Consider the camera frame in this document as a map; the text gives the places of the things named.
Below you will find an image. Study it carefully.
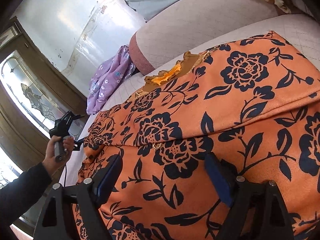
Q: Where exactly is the orange black floral blouse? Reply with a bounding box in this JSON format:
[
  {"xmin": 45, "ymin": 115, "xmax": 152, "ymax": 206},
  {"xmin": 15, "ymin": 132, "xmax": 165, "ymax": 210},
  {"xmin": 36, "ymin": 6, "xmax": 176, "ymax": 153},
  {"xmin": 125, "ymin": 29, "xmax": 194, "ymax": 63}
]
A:
[{"xmin": 78, "ymin": 31, "xmax": 319, "ymax": 239}]

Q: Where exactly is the black sleeved left forearm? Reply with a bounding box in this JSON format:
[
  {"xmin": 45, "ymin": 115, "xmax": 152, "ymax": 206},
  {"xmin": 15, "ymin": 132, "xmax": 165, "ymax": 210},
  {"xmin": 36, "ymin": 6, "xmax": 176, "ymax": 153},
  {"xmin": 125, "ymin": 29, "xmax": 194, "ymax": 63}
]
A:
[{"xmin": 1, "ymin": 163, "xmax": 52, "ymax": 228}]

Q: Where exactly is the person's left hand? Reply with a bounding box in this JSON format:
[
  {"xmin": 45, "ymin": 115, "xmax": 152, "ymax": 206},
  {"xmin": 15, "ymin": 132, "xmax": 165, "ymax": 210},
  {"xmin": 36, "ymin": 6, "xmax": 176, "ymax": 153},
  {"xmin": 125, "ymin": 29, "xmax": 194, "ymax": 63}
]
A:
[{"xmin": 42, "ymin": 135, "xmax": 74, "ymax": 177}]

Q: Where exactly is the dark wooden glass door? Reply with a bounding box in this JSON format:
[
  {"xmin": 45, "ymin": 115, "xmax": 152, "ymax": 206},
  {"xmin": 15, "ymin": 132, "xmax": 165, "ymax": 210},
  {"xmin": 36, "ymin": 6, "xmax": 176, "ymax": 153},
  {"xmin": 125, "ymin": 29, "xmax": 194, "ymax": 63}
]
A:
[{"xmin": 1, "ymin": 17, "xmax": 88, "ymax": 187}]

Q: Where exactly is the purple floral cloth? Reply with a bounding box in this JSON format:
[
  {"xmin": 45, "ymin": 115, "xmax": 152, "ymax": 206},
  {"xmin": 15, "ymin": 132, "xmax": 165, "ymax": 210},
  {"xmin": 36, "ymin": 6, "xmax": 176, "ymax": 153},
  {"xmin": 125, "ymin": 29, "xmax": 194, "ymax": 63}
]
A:
[{"xmin": 86, "ymin": 45, "xmax": 136, "ymax": 115}]

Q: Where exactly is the pink quilted bed cover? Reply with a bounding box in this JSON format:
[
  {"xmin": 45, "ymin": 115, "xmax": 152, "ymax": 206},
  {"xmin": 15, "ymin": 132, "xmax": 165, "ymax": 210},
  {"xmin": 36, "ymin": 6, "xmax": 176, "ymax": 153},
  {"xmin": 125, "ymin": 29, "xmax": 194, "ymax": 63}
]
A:
[{"xmin": 59, "ymin": 14, "xmax": 319, "ymax": 186}]

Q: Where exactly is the pink quilted bolster roll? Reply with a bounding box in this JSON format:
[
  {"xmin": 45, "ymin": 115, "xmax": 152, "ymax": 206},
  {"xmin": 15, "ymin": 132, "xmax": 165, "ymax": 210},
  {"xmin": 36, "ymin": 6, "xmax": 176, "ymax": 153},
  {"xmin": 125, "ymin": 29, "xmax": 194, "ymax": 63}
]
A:
[{"xmin": 129, "ymin": 0, "xmax": 280, "ymax": 75}]

